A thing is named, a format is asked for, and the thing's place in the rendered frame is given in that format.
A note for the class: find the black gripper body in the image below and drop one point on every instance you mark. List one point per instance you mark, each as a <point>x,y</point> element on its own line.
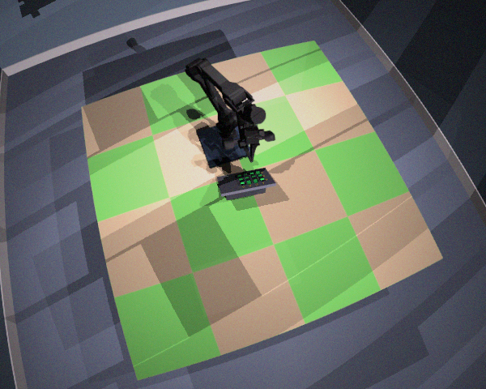
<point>230,143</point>

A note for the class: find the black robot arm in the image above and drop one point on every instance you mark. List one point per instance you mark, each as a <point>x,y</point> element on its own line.
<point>202,72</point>

